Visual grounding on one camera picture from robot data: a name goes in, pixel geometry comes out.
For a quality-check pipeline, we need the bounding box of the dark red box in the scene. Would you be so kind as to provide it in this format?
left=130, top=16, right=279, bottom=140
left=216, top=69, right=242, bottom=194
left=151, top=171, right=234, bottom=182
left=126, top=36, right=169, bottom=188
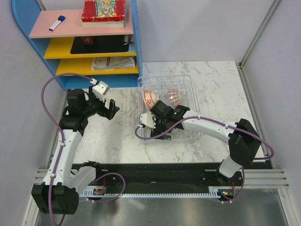
left=81, top=36, right=95, bottom=45

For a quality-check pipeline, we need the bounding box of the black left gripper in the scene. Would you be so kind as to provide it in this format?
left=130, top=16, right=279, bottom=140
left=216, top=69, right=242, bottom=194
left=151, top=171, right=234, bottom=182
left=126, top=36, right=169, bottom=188
left=81, top=86, right=119, bottom=120

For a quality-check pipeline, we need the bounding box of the blue white marker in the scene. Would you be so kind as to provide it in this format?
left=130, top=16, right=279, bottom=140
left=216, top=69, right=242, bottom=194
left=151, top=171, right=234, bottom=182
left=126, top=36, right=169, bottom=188
left=49, top=15, right=66, bottom=31

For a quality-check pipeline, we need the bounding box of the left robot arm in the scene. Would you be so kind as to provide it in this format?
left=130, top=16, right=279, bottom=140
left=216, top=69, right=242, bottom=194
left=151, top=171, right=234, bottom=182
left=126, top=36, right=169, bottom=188
left=32, top=83, right=119, bottom=215

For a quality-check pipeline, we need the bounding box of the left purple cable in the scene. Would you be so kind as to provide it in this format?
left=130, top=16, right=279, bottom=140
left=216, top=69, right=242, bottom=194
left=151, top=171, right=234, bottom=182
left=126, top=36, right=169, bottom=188
left=41, top=73, right=127, bottom=226

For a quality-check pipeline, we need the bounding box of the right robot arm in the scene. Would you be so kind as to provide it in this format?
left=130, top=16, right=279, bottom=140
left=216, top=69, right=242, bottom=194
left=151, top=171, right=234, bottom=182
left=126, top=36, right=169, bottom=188
left=150, top=101, right=261, bottom=186

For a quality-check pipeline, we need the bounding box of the blue triangle pattern bowl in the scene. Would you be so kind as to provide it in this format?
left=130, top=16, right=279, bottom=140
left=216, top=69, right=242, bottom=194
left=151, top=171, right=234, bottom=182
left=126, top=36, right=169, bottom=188
left=168, top=89, right=182, bottom=108

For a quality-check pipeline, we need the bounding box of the blue shelf unit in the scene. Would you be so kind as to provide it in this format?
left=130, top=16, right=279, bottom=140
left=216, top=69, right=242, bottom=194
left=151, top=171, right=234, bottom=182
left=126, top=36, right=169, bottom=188
left=12, top=0, right=143, bottom=89

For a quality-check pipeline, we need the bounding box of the red patterned book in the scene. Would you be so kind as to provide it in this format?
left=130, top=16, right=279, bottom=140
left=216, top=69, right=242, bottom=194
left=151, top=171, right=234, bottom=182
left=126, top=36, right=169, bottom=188
left=81, top=0, right=126, bottom=28

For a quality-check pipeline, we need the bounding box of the folded newspaper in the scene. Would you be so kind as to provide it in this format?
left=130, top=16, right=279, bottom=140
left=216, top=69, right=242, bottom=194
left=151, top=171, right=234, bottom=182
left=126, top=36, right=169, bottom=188
left=91, top=56, right=136, bottom=71

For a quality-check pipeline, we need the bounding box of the orange floral bowl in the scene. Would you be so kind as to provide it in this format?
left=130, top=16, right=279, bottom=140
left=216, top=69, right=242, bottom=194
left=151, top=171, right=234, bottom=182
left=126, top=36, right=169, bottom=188
left=143, top=90, right=159, bottom=109

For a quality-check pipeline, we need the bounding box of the white wire dish rack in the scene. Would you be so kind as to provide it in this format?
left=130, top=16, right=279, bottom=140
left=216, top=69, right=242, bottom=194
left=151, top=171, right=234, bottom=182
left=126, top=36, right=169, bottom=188
left=137, top=75, right=201, bottom=144

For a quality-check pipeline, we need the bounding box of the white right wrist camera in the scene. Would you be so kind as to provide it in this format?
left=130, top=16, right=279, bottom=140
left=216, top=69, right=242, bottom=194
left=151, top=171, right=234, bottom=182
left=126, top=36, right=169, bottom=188
left=139, top=111, right=156, bottom=129

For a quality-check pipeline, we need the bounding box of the white slotted cable duct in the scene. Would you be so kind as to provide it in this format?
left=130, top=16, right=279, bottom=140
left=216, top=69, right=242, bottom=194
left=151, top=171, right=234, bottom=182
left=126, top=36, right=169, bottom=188
left=79, top=187, right=221, bottom=199

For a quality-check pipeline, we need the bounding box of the aluminium frame post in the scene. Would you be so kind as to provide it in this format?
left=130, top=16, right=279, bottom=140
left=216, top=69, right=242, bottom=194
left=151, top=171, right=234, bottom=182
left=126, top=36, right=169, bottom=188
left=237, top=0, right=282, bottom=70

